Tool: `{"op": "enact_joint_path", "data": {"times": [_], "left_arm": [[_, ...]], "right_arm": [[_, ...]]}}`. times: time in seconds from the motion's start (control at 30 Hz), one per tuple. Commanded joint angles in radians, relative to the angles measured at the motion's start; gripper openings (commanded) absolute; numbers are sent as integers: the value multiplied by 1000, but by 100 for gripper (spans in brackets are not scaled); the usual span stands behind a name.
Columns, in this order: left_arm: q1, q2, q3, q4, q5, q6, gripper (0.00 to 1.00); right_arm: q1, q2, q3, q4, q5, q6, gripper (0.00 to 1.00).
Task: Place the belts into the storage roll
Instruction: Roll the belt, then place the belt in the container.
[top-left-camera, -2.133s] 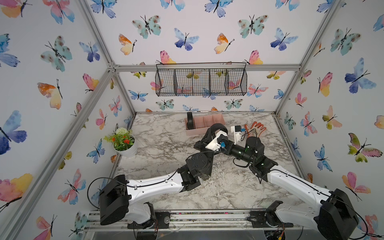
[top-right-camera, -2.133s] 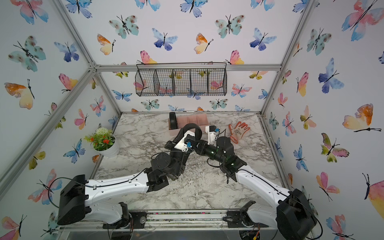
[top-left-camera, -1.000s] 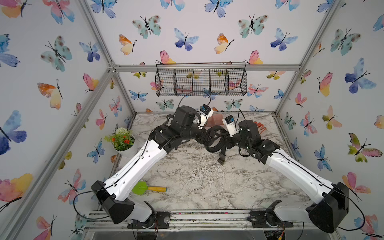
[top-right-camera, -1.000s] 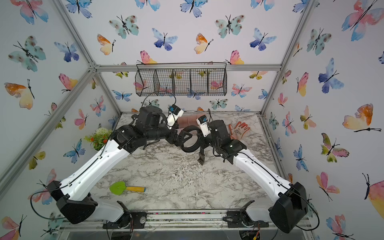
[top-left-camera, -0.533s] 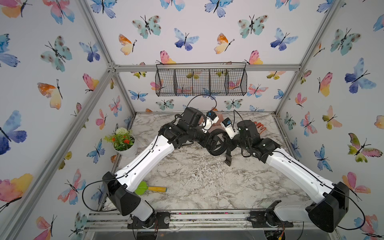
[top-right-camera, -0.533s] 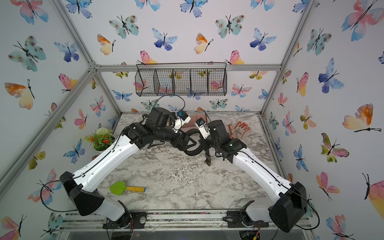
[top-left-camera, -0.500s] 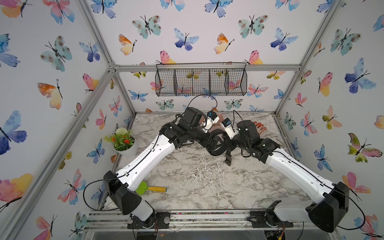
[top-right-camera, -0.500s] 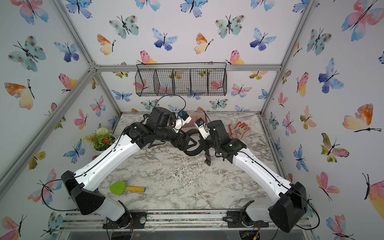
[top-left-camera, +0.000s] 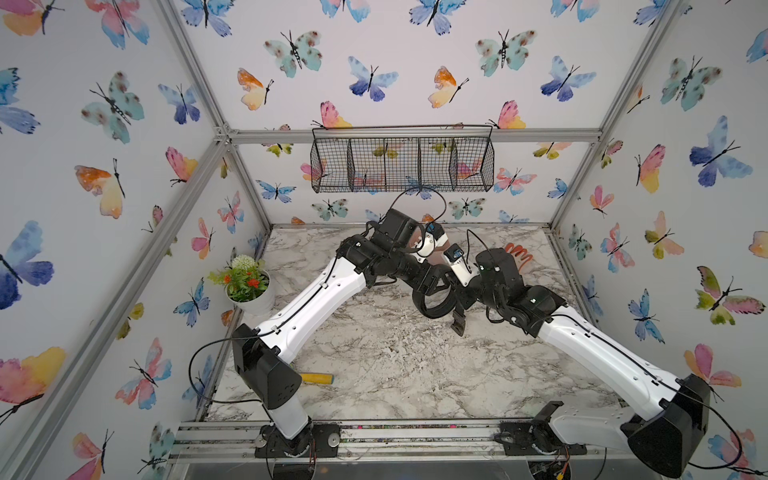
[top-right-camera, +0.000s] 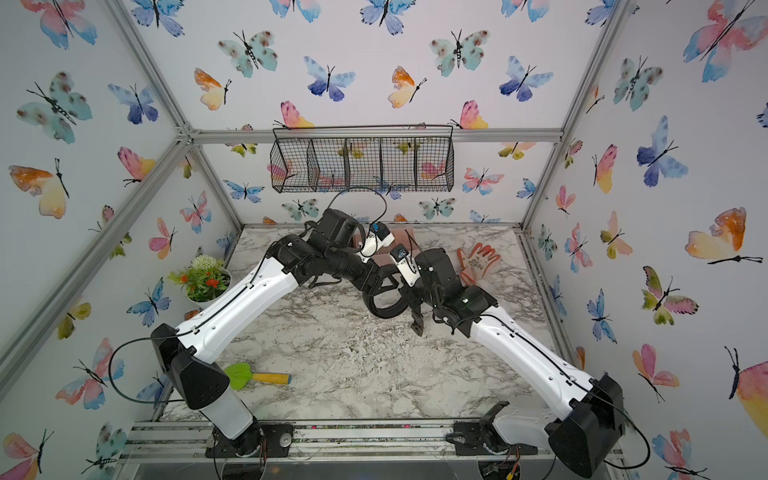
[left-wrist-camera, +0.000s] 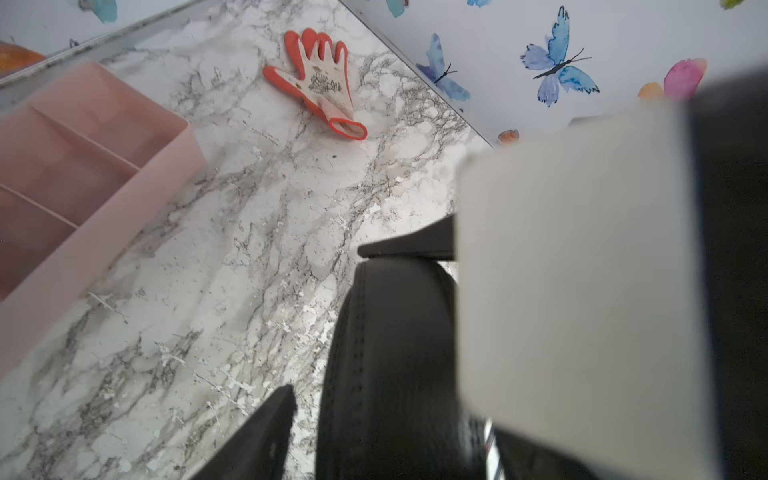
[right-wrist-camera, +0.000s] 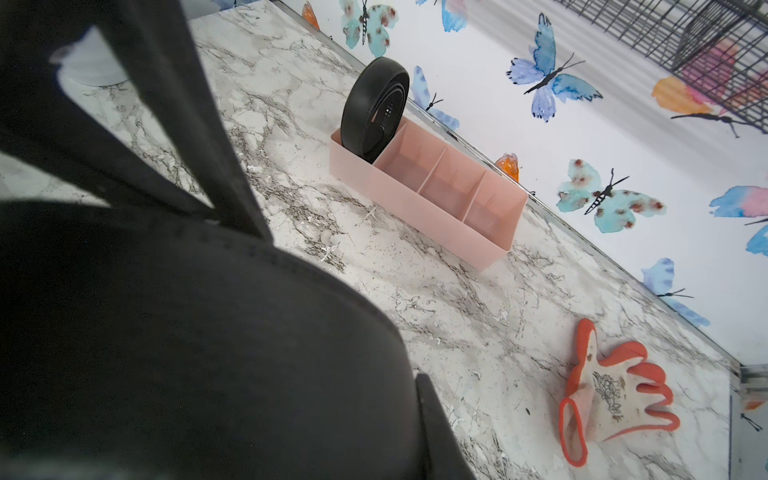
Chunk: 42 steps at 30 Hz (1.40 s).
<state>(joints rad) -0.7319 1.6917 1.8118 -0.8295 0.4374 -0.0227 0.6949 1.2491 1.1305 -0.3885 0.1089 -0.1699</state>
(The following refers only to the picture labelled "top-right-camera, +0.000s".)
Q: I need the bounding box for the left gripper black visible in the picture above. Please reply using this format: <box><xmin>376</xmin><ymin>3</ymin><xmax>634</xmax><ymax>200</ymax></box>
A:
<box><xmin>323</xmin><ymin>248</ymin><xmax>399</xmax><ymax>296</ymax></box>

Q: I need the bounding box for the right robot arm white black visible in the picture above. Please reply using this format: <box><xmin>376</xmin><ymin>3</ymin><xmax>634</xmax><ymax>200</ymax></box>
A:
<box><xmin>390</xmin><ymin>244</ymin><xmax>625</xmax><ymax>478</ymax></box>

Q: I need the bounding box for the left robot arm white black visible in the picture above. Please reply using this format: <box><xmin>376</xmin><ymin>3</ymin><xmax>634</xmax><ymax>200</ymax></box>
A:
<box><xmin>151</xmin><ymin>209</ymin><xmax>394</xmax><ymax>440</ymax></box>

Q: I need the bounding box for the pink divided storage box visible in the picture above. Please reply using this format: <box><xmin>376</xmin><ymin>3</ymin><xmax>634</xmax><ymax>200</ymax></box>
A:
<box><xmin>371</xmin><ymin>227</ymin><xmax>421</xmax><ymax>267</ymax></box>

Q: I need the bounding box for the red and white work glove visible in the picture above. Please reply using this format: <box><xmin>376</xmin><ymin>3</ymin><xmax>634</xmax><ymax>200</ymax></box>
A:
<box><xmin>457</xmin><ymin>242</ymin><xmax>501</xmax><ymax>285</ymax></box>

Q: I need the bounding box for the white flower pot with plant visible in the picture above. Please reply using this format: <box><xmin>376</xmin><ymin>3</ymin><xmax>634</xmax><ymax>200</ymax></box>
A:
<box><xmin>169</xmin><ymin>254</ymin><xmax>232</xmax><ymax>309</ymax></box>

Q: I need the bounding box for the black wire wall basket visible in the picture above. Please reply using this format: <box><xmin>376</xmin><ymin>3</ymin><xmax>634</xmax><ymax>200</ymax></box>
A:
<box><xmin>268</xmin><ymin>124</ymin><xmax>455</xmax><ymax>193</ymax></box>

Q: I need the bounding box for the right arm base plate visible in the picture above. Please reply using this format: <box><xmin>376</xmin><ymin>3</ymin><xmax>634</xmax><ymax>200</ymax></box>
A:
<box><xmin>444</xmin><ymin>421</ymin><xmax>539</xmax><ymax>456</ymax></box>

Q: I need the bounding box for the aluminium front rail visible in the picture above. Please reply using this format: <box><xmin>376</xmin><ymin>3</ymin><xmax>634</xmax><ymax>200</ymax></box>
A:
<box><xmin>119</xmin><ymin>418</ymin><xmax>552</xmax><ymax>465</ymax></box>

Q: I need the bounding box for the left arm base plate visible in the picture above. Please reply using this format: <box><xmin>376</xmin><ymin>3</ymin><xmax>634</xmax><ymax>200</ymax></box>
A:
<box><xmin>205</xmin><ymin>422</ymin><xmax>294</xmax><ymax>460</ymax></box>

